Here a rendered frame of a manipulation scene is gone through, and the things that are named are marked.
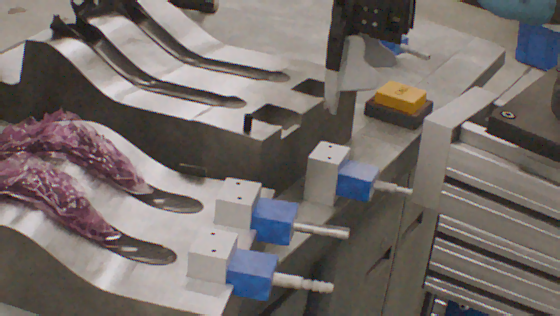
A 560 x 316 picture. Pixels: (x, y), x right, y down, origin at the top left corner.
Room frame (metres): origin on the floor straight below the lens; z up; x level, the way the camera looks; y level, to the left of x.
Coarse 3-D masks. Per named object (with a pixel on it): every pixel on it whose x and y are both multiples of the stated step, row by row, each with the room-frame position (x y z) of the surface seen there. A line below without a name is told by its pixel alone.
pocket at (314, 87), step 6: (312, 78) 1.23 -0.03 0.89; (300, 84) 1.22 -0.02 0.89; (306, 84) 1.23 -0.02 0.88; (312, 84) 1.23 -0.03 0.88; (318, 84) 1.23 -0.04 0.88; (324, 84) 1.23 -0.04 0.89; (294, 90) 1.20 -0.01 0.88; (300, 90) 1.22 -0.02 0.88; (306, 90) 1.23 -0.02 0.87; (312, 90) 1.23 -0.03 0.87; (318, 90) 1.23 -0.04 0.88; (324, 90) 1.23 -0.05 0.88; (318, 96) 1.23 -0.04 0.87; (324, 96) 1.23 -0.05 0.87; (324, 102) 1.23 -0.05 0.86; (324, 108) 1.18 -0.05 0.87
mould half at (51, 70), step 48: (144, 0) 1.38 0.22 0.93; (48, 48) 1.17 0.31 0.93; (144, 48) 1.26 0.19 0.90; (192, 48) 1.31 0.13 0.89; (240, 48) 1.34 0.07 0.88; (0, 96) 1.21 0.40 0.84; (48, 96) 1.17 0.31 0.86; (96, 96) 1.13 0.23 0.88; (144, 96) 1.14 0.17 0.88; (240, 96) 1.15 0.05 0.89; (288, 96) 1.17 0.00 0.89; (144, 144) 1.10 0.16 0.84; (192, 144) 1.07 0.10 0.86; (240, 144) 1.04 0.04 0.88; (288, 144) 1.09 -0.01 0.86; (336, 144) 1.22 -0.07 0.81
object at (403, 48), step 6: (384, 42) 1.60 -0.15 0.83; (390, 42) 1.60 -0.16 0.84; (402, 42) 1.61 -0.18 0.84; (390, 48) 1.59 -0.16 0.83; (396, 48) 1.59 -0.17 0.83; (402, 48) 1.60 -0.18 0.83; (408, 48) 1.59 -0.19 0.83; (414, 48) 1.59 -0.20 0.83; (396, 54) 1.59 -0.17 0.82; (414, 54) 1.58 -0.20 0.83; (420, 54) 1.58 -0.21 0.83; (426, 54) 1.57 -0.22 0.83
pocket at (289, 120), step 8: (264, 104) 1.13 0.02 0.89; (272, 104) 1.14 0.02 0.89; (256, 112) 1.12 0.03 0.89; (264, 112) 1.13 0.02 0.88; (272, 112) 1.14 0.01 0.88; (280, 112) 1.13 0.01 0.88; (288, 112) 1.13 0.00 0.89; (256, 120) 1.12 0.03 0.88; (264, 120) 1.14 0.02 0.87; (272, 120) 1.14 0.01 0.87; (280, 120) 1.13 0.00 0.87; (288, 120) 1.13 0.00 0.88; (296, 120) 1.12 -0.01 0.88; (288, 128) 1.13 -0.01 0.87; (296, 128) 1.11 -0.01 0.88
